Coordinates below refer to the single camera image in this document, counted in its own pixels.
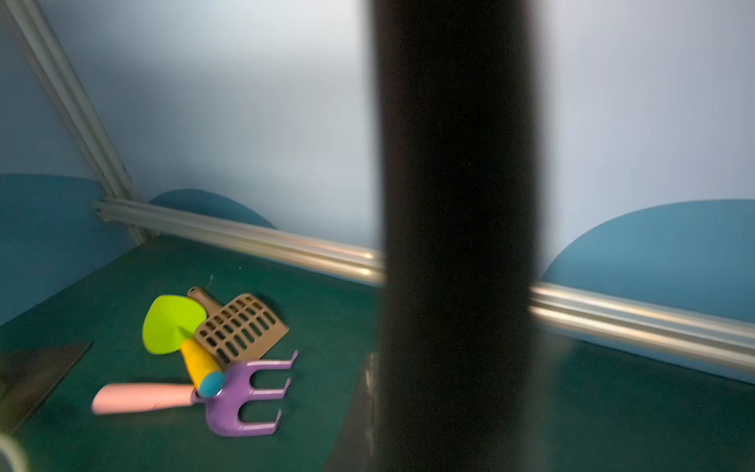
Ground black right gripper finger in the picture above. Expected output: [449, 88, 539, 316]
[324, 352, 379, 471]

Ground white power strip cord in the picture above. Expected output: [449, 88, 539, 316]
[0, 433, 29, 472]

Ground black power cord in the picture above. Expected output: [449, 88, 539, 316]
[370, 0, 539, 472]

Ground purple pink toy rake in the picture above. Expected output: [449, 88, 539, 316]
[92, 352, 299, 438]

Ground brown slotted toy scoop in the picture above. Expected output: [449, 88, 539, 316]
[188, 286, 289, 370]

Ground green yellow toy trowel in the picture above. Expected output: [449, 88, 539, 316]
[143, 295, 226, 398]

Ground dark metal tree base plate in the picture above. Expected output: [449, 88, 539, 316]
[1, 342, 92, 434]

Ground horizontal aluminium frame rail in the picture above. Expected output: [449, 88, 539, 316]
[92, 198, 754, 373]

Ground left vertical aluminium post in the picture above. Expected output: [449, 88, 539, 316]
[0, 0, 149, 244]

